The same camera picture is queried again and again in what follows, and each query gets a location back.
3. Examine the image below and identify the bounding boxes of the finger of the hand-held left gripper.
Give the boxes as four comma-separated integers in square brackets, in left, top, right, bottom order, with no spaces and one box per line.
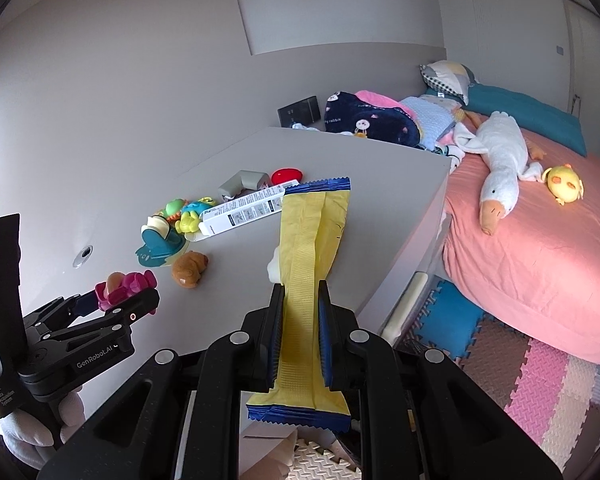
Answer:
[22,290,103,336]
[37,287,161,361]

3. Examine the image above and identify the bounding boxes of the white plastic storage bin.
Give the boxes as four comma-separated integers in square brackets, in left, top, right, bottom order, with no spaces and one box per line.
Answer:
[380,270,433,347]

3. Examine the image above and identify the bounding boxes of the teal and white toy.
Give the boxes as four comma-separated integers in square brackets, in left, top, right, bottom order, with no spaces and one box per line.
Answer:
[135,215,188,267]

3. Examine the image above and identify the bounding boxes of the light blue blanket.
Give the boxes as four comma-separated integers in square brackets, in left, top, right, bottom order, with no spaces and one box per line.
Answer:
[400,96,456,150]

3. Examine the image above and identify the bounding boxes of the pink blanket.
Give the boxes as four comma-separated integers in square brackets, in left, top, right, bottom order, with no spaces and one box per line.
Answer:
[355,90,416,121]

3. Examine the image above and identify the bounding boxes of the yellow chick plush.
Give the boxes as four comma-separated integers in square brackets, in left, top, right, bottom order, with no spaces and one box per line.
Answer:
[541,163,586,207]

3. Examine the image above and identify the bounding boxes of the teal pillow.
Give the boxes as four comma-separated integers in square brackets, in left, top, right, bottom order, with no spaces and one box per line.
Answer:
[462,82,587,156]

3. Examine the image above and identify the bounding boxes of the red round plastic piece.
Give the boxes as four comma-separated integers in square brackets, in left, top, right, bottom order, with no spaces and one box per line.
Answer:
[271,166,303,187]

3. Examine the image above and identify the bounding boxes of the grey foam corner guard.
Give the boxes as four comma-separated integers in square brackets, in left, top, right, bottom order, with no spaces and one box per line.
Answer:
[217,170,272,200]

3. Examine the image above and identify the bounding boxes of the yellow and blue snack wrapper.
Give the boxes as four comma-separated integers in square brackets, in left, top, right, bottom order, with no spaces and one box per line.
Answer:
[246,176,353,433]

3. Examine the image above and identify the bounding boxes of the patchwork checked pillow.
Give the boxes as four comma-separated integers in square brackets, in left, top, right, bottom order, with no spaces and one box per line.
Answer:
[420,60,478,106]

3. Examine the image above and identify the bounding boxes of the bed with pink sheet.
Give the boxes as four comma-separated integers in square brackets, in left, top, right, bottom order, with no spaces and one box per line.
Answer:
[440,125,600,367]

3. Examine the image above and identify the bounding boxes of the yellow-green plastic toy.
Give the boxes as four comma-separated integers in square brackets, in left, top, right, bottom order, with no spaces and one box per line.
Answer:
[175,212,203,234]

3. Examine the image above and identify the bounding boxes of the brown bear toy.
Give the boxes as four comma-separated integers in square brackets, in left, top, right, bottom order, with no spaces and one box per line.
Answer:
[172,251,209,289]

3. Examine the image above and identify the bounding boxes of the beige cardboard box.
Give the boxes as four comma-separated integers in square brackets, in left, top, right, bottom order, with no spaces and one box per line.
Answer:
[240,422,297,480]

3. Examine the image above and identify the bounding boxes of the white goose plush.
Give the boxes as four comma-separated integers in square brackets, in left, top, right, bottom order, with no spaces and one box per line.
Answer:
[452,111,546,237]

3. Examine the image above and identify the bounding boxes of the person's left hand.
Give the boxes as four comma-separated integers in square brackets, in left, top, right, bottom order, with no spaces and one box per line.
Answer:
[0,389,87,467]

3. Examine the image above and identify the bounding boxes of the long white printed box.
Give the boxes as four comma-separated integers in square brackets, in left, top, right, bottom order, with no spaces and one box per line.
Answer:
[198,183,287,237]

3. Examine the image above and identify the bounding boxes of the dark wall socket panel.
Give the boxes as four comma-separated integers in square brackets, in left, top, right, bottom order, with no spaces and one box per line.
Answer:
[278,95,321,127]

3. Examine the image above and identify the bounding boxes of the beige door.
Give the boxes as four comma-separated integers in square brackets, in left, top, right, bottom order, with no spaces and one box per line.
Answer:
[562,0,600,111]

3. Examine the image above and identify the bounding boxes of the blue plastic toy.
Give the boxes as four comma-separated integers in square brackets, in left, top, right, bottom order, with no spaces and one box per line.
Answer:
[182,200,217,217]

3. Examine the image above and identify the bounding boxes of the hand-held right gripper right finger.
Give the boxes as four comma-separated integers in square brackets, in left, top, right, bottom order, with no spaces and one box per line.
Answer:
[317,280,563,480]

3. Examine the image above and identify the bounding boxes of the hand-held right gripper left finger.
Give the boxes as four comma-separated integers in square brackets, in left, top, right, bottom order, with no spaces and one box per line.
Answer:
[37,282,286,480]

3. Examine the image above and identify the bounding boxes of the navy rabbit print blanket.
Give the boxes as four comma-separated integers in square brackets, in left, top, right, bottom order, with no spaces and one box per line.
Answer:
[324,91,422,147]

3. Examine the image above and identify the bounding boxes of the colourful foam floor mat tiles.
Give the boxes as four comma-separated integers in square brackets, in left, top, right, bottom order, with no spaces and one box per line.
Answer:
[285,280,600,480]

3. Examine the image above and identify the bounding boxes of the pink plastic toy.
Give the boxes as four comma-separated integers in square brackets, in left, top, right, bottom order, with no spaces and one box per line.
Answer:
[95,270,158,313]

